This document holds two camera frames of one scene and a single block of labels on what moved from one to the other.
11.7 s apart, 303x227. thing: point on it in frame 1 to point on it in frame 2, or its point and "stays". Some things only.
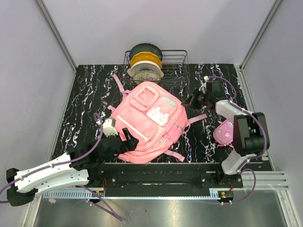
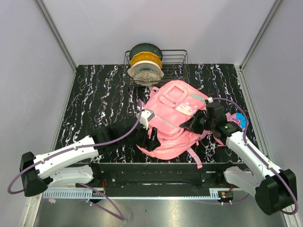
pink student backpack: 157,118 to 172,103
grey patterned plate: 147,75 stays
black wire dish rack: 174,65 stays
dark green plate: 146,47 stays
